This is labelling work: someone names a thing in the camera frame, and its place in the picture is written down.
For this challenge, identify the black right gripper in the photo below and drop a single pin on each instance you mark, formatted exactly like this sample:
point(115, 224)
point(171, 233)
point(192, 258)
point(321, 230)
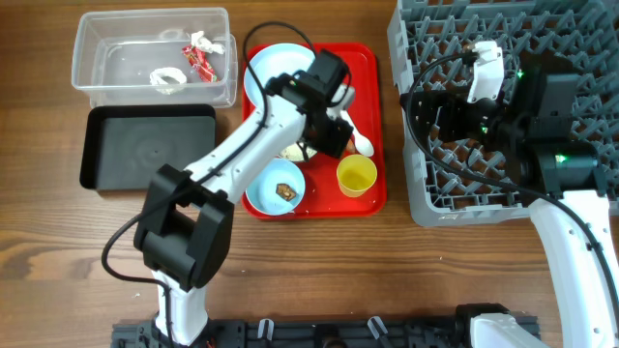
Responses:
point(454, 103)

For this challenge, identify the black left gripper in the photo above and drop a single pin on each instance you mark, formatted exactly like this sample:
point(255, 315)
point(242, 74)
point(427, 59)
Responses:
point(336, 142)

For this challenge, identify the pale green bowl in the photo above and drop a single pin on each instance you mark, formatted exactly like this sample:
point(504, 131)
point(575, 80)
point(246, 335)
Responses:
point(298, 152)

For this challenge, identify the yellow cup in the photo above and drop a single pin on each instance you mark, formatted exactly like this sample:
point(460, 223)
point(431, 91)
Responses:
point(356, 174)

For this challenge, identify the red snack wrapper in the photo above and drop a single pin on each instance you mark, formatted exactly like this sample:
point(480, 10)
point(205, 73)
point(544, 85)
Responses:
point(200, 64)

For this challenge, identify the white tissue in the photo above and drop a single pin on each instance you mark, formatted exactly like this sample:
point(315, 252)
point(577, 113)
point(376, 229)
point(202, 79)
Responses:
point(200, 42)

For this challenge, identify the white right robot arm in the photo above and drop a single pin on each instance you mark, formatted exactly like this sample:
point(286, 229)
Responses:
point(562, 177)

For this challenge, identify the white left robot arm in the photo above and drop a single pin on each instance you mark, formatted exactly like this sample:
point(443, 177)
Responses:
point(184, 229)

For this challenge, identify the grey-blue dishwasher rack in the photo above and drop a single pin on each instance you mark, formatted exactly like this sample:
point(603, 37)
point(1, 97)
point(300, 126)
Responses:
point(585, 32)

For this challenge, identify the light blue plate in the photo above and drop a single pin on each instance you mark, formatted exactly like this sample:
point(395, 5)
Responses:
point(272, 61)

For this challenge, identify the orange carrot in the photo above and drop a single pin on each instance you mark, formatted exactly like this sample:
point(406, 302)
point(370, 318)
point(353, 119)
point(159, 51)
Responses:
point(350, 147)

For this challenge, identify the white plastic spoon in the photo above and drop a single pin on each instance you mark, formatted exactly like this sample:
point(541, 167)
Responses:
point(361, 143)

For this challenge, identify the light blue bowl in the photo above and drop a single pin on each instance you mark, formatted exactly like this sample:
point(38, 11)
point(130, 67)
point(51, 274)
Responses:
point(261, 193)

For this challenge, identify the brown food scrap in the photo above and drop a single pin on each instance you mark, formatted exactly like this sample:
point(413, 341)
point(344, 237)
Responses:
point(286, 192)

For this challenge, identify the red plastic tray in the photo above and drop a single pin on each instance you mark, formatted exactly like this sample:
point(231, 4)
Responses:
point(323, 198)

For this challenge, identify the clear plastic bin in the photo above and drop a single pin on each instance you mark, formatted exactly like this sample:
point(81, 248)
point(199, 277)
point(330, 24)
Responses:
point(114, 53)

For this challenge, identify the black tray bin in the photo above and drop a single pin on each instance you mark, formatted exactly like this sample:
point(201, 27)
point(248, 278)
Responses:
point(125, 145)

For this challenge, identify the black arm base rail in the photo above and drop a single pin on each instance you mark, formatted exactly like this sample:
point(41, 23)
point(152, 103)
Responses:
point(437, 332)

